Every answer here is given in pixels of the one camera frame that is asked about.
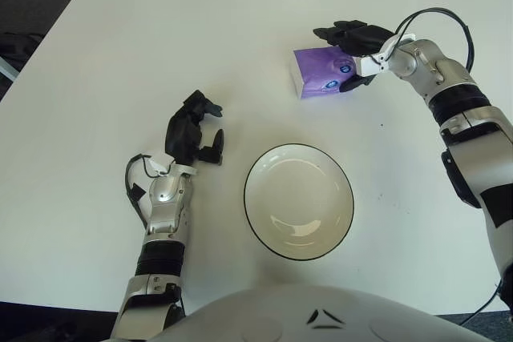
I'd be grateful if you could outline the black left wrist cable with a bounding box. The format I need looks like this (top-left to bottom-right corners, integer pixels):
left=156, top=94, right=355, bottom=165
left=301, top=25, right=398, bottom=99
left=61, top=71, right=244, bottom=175
left=125, top=153, right=177, bottom=231

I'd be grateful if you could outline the grey blue flat board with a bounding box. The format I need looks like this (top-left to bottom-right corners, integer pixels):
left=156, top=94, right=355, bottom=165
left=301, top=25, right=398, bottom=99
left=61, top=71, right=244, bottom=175
left=0, top=57, right=19, bottom=81

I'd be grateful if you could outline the grey robot torso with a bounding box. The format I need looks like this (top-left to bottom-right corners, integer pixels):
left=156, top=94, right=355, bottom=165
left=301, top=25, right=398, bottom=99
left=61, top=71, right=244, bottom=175
left=147, top=284, right=507, bottom=342

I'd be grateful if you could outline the thin black trailing cable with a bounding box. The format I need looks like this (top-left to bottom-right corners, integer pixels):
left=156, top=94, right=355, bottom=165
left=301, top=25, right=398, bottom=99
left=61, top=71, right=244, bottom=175
left=459, top=277, right=507, bottom=326

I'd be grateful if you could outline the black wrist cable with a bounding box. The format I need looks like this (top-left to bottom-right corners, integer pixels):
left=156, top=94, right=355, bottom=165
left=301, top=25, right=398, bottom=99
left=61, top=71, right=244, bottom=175
left=380, top=7, right=478, bottom=71
left=125, top=153, right=177, bottom=231

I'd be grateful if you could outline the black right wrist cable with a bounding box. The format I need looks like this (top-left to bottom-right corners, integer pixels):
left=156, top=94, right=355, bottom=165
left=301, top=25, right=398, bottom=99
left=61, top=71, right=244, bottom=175
left=380, top=7, right=478, bottom=71

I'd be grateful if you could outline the white plate with black rim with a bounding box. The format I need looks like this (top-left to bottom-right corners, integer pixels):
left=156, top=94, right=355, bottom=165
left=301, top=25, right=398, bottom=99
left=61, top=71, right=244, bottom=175
left=243, top=143, right=356, bottom=261

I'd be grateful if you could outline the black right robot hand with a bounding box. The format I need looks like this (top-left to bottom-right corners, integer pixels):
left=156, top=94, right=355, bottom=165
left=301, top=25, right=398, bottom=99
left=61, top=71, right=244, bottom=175
left=312, top=20, right=397, bottom=93

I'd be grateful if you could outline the purple tissue paper pack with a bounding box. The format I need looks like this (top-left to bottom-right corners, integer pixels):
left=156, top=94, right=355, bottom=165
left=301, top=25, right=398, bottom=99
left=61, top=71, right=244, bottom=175
left=292, top=46, right=358, bottom=101

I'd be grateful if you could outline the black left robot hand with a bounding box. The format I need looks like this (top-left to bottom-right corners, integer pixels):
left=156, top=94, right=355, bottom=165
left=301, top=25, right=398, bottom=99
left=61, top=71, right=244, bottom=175
left=164, top=89, right=226, bottom=168

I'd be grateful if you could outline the black bag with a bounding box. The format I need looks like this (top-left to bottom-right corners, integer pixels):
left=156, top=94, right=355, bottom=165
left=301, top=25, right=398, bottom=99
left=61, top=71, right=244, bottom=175
left=0, top=32, right=46, bottom=91

